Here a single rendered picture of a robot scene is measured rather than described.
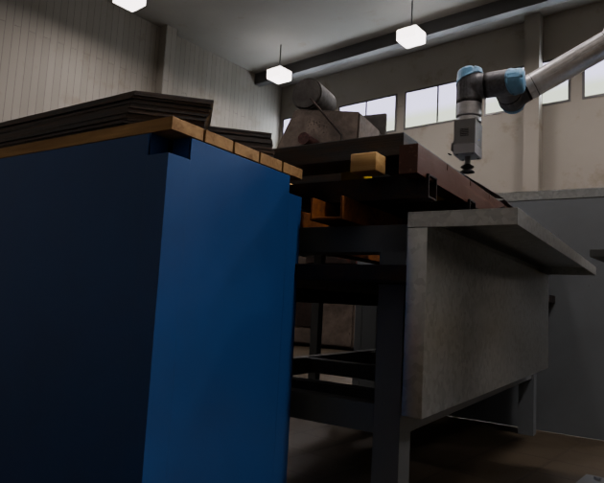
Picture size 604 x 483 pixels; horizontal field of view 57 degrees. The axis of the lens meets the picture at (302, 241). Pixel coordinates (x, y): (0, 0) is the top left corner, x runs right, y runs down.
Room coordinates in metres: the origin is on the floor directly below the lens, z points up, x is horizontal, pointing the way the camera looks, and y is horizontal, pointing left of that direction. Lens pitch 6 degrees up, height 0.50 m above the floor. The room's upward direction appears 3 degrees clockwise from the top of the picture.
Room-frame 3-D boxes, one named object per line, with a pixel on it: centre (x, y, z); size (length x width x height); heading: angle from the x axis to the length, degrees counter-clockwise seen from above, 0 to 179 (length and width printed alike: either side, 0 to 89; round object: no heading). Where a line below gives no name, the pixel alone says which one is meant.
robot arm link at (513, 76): (1.59, -0.57, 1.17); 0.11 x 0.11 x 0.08; 61
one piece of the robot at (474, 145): (1.63, -0.47, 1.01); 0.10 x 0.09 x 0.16; 59
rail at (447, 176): (1.78, -0.65, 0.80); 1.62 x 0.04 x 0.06; 147
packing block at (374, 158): (1.16, -0.13, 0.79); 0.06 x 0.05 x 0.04; 57
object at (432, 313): (1.59, -0.57, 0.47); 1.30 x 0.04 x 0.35; 147
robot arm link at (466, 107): (1.62, -0.48, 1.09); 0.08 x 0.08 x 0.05
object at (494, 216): (1.54, -0.64, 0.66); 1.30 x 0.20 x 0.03; 147
